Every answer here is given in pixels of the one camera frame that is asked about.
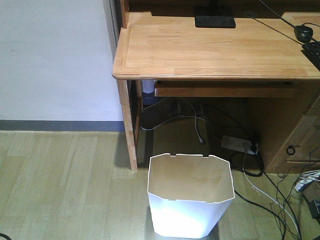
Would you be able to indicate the wooden keyboard tray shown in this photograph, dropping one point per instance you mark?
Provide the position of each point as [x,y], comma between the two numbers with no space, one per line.
[218,89]

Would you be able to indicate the black keyboard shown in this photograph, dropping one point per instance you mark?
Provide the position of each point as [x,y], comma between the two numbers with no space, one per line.
[312,51]

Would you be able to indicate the black computer mouse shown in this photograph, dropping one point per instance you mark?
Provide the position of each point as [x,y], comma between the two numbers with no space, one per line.
[303,33]

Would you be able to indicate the wooden desk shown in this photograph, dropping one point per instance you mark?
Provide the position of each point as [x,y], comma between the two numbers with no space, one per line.
[158,41]

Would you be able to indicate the black monitor stand base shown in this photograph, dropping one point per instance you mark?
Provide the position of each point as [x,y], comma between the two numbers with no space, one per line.
[214,15]

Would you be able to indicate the white paper trash bin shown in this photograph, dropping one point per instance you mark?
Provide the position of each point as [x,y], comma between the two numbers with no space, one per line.
[188,193]

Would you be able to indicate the white power strip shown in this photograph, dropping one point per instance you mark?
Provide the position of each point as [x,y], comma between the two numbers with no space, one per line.
[239,145]

